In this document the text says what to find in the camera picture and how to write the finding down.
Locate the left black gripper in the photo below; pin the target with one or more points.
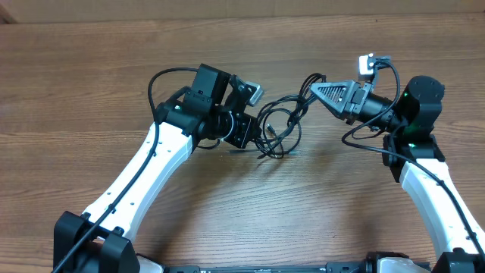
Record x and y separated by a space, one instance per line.
242 133

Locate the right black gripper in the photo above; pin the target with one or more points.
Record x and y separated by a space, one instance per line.
350 89

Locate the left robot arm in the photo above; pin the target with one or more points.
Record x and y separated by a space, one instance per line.
101 238

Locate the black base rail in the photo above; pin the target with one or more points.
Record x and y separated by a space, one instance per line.
330 267

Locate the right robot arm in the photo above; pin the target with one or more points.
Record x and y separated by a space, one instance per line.
412 153

